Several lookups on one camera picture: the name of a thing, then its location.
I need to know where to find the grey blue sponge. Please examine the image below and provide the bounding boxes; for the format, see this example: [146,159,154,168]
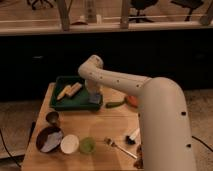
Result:
[89,93,102,104]

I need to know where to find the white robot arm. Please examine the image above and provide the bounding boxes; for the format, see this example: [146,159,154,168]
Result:
[78,55,197,171]

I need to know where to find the green plastic tray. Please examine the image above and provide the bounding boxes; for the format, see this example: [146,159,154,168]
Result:
[49,75,104,112]

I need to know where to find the tan bread stick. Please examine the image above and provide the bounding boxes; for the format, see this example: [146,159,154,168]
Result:
[66,82,82,97]

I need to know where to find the green chili pepper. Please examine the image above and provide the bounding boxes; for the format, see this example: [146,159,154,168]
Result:
[105,99,125,108]

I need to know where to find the orange carrot toy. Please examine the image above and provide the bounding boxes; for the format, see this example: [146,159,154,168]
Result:
[125,95,138,108]

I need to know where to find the small metal cup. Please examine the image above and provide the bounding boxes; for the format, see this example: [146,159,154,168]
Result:
[45,111,60,127]

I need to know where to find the green cup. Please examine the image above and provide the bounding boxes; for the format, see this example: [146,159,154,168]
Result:
[79,137,96,154]

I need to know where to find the white bowl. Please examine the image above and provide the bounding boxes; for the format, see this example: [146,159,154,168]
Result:
[60,134,79,154]

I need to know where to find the black white brush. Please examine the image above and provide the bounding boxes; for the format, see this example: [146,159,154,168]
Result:
[125,128,140,145]

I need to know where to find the grey cloth in bowl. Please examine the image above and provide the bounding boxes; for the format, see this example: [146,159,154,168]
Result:
[41,132,63,153]

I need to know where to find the dark brown bowl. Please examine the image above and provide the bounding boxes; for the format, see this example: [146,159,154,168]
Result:
[36,126,63,153]

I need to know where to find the brown item at edge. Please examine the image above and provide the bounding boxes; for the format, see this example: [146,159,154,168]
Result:
[133,145,143,169]

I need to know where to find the office chair background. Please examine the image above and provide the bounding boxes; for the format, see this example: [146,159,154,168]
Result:
[129,0,158,23]

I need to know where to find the black cable left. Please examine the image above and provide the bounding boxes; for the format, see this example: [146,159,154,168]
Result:
[0,128,22,168]

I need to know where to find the black cable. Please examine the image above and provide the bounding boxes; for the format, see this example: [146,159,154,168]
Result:
[191,134,213,153]
[0,128,22,168]

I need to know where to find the black cable right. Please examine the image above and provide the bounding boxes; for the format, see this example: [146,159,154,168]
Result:
[191,134,213,153]

